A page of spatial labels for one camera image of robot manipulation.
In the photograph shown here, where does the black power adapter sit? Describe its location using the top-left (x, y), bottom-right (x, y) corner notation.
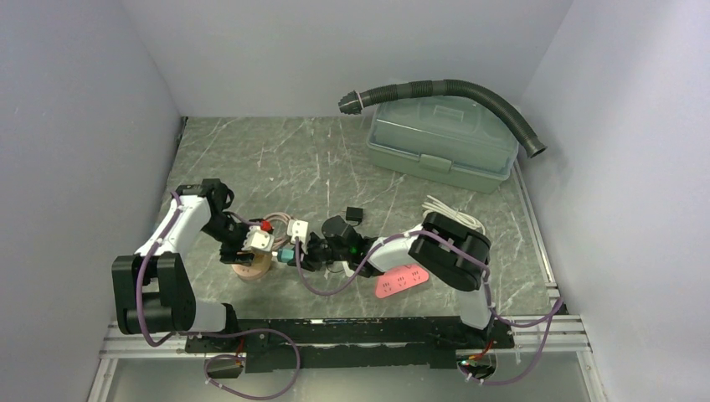
top-left (327, 206), bottom-right (365, 276)

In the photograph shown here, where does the tan cube socket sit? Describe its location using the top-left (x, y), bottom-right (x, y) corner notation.
top-left (252, 253), bottom-right (273, 273)

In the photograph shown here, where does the black corrugated hose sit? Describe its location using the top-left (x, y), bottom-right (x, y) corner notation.
top-left (338, 78), bottom-right (548, 160)

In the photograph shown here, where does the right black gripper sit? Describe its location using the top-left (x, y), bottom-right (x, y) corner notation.
top-left (288, 234), bottom-right (351, 272)

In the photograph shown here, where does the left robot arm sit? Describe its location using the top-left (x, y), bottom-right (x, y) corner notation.
top-left (111, 178), bottom-right (261, 352)

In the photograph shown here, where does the teal cube adapter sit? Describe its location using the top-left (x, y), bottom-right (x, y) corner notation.
top-left (274, 249), bottom-right (295, 264)

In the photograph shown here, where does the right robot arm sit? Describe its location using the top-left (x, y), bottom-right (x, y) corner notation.
top-left (287, 212), bottom-right (494, 348)

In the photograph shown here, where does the pink coiled socket cable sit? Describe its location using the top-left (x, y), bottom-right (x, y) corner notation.
top-left (260, 211), bottom-right (295, 248)

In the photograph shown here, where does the pink triangular power strip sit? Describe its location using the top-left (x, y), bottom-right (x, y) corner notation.
top-left (374, 265), bottom-right (430, 299)

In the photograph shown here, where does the purple cable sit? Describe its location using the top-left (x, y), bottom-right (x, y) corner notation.
top-left (294, 229), bottom-right (566, 388)
top-left (136, 188), bottom-right (303, 402)

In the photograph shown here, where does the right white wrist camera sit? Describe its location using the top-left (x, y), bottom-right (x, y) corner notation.
top-left (286, 219), bottom-right (309, 245)

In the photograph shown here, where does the green plastic storage box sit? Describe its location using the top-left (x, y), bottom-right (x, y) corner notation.
top-left (366, 96), bottom-right (519, 193)

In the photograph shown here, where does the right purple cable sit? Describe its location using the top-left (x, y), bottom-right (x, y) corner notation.
top-left (294, 229), bottom-right (566, 388)

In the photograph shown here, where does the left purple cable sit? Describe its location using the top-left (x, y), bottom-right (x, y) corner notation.
top-left (136, 188), bottom-right (303, 402)

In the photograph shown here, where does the aluminium frame rail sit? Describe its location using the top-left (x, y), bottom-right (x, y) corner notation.
top-left (99, 315), bottom-right (592, 358)

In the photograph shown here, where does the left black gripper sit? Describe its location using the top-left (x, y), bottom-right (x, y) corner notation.
top-left (201, 214), bottom-right (265, 266)

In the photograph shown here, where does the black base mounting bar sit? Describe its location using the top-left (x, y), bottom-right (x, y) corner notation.
top-left (185, 316), bottom-right (515, 374)

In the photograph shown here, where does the white power strip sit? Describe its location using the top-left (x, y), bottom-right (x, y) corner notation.
top-left (339, 261), bottom-right (354, 277)

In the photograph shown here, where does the round pink power socket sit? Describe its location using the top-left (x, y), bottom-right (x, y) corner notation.
top-left (232, 265), bottom-right (270, 281)

